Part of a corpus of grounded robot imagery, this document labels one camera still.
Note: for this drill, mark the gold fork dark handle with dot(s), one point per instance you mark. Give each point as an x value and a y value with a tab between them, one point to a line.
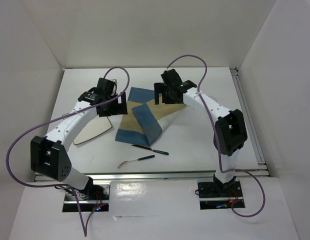
136	160

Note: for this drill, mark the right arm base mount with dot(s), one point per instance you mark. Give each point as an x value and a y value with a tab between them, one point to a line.
211	199

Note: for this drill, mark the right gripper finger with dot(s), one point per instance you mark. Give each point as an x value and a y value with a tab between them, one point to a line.
159	88
168	100

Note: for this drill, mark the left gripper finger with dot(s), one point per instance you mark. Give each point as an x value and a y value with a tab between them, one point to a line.
112	109
121	104

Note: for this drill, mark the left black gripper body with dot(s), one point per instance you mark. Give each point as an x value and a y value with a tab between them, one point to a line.
111	96

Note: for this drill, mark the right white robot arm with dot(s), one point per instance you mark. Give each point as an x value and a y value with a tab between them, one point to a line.
229	128

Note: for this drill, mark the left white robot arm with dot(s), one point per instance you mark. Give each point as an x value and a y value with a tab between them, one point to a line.
49	154

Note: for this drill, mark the white square plate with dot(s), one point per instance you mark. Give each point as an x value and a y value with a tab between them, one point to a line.
95	128

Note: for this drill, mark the gold knife dark handle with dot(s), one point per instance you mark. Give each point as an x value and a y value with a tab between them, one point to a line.
150	149

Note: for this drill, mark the blue tan cloth placemat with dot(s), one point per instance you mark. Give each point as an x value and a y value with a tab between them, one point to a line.
145	121

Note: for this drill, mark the aluminium rail front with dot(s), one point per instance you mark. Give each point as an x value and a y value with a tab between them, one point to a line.
261	172

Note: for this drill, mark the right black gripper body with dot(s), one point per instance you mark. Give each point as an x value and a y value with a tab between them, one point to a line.
167	90

